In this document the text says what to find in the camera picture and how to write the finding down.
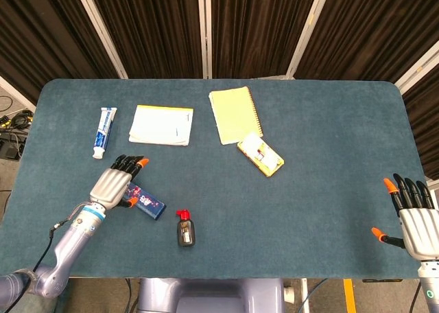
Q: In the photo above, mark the right lilac robot arm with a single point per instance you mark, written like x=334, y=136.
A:
x=430, y=289

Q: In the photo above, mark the lilac robot torso base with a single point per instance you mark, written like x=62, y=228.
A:
x=212, y=296

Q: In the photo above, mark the black floor box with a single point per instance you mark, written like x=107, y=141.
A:
x=10, y=150

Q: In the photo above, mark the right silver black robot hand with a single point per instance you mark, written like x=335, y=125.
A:
x=422, y=234

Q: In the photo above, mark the white table leg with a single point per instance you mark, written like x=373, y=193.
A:
x=305, y=296

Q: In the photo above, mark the white partition frame post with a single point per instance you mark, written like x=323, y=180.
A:
x=17, y=95
x=100, y=29
x=416, y=69
x=307, y=30

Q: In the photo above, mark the yellow printed snack box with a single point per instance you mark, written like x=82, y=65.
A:
x=260, y=155

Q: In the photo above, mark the white double partition post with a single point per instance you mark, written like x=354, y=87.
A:
x=204, y=28

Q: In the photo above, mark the blue box with white lining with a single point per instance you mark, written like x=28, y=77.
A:
x=151, y=205

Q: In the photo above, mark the blue white toothpaste tube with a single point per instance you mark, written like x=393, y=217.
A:
x=103, y=131

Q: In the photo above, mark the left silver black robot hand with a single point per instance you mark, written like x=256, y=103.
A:
x=109, y=187

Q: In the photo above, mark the black ink bottle red cap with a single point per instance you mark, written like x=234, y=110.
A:
x=186, y=234

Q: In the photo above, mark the white notepad yellow edge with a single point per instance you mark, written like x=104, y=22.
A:
x=161, y=124

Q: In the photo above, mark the yellow spiral notebook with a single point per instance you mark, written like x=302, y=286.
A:
x=233, y=114

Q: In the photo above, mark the blue felt table cover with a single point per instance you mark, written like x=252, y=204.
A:
x=308, y=155

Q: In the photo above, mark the yellow floor tape strip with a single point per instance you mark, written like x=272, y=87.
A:
x=349, y=296

